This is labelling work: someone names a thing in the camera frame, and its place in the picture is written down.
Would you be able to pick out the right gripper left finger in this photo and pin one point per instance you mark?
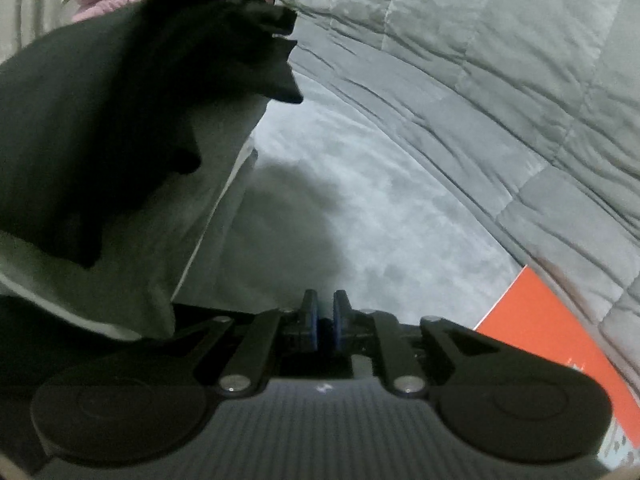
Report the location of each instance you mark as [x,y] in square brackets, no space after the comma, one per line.
[273,336]

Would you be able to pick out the dark grey folded garment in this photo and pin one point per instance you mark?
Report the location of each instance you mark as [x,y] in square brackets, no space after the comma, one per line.
[128,293]

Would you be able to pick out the orange object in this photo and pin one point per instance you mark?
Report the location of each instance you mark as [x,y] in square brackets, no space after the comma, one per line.
[529,316]

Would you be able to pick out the cream and black sweatshirt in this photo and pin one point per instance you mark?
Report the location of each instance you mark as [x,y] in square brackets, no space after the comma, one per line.
[70,393]

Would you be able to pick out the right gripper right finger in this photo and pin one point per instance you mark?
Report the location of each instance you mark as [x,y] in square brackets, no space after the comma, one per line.
[378,335]

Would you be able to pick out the grey blanket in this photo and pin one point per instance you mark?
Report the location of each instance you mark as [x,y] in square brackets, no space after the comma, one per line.
[527,109]

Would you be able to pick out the black folded garment on stack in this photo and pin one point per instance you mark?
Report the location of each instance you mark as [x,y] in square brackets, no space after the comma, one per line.
[96,115]

